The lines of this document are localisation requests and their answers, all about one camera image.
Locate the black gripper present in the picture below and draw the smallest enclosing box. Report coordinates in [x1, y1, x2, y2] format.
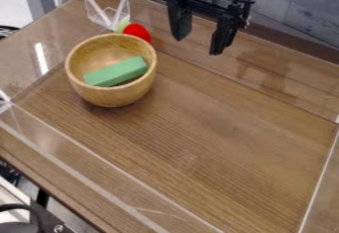
[165, 0, 255, 56]

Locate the red plush fruit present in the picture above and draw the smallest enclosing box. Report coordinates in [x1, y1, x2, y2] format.
[115, 20, 151, 43]

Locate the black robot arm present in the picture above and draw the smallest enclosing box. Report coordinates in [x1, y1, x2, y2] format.
[165, 0, 255, 56]

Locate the wooden bowl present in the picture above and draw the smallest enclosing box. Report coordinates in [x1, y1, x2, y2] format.
[66, 34, 158, 107]

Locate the green rectangular block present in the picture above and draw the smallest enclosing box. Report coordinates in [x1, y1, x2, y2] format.
[85, 56, 149, 87]

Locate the clear acrylic tray enclosure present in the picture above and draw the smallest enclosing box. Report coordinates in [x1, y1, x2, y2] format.
[0, 0, 339, 233]

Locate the black cable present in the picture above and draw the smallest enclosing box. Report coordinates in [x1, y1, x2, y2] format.
[0, 203, 46, 233]

